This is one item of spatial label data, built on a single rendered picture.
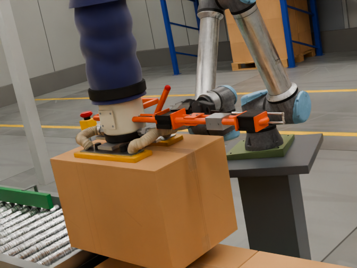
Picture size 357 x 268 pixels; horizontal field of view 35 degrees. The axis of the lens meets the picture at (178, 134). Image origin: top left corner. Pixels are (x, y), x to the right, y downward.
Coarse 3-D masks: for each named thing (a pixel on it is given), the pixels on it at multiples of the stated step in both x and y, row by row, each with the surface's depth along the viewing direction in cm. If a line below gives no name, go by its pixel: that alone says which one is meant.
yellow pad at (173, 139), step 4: (160, 136) 229; (172, 136) 226; (176, 136) 227; (180, 136) 226; (164, 140) 223; (168, 140) 222; (172, 140) 223; (176, 140) 224; (152, 144) 226; (156, 144) 224; (160, 144) 223; (164, 144) 222; (168, 144) 221; (172, 144) 223
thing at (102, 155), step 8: (96, 144) 224; (80, 152) 228; (88, 152) 224; (96, 152) 222; (104, 152) 220; (112, 152) 218; (120, 152) 216; (144, 152) 212; (112, 160) 214; (120, 160) 211; (128, 160) 209; (136, 160) 207
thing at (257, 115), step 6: (240, 114) 187; (246, 114) 185; (252, 114) 184; (258, 114) 183; (264, 114) 184; (234, 120) 186; (240, 120) 186; (246, 120) 184; (252, 120) 183; (258, 120) 182; (240, 126) 186; (246, 126) 185; (252, 126) 183; (258, 126) 182; (264, 126) 185
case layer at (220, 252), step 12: (216, 252) 233; (228, 252) 231; (240, 252) 229; (252, 252) 227; (264, 252) 225; (108, 264) 241; (120, 264) 239; (132, 264) 236; (192, 264) 226; (204, 264) 224; (216, 264) 223; (228, 264) 221; (240, 264) 219; (252, 264) 217; (264, 264) 215; (276, 264) 214; (288, 264) 212; (300, 264) 210; (312, 264) 209; (324, 264) 207
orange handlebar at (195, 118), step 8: (144, 104) 239; (152, 104) 243; (96, 120) 231; (136, 120) 216; (144, 120) 213; (152, 120) 211; (176, 120) 203; (184, 120) 201; (192, 120) 199; (200, 120) 197; (224, 120) 190; (232, 120) 188; (264, 120) 182
